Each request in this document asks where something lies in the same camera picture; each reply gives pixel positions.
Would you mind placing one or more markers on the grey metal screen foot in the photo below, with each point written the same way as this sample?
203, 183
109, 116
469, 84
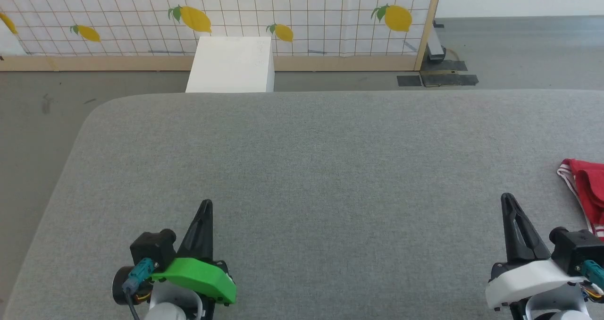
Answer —
435, 48

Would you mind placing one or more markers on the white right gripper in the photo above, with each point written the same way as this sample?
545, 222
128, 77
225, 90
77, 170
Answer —
528, 280

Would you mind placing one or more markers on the dark grey floor patch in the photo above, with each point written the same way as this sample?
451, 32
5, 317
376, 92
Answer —
448, 66

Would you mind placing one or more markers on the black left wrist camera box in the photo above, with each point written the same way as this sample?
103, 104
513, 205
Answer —
151, 249

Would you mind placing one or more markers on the large black floor patch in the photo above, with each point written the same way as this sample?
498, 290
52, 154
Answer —
448, 79

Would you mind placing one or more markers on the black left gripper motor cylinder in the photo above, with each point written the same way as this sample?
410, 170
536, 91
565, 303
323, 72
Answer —
120, 287

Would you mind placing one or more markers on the small black floor patch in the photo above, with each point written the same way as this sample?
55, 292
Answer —
409, 80

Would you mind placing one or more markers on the white box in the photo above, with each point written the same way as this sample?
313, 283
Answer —
231, 67

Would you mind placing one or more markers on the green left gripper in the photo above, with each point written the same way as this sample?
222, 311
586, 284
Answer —
198, 275

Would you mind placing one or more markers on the red and white shirt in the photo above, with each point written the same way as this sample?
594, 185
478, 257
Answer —
590, 188

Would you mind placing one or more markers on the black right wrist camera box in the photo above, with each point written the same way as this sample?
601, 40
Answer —
578, 249

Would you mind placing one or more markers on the lemon print partition screen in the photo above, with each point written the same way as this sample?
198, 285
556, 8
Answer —
118, 27

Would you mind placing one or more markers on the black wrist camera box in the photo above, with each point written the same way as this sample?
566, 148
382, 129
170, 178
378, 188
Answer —
578, 249
151, 249

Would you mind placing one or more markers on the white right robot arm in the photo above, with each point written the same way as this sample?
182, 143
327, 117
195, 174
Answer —
552, 306

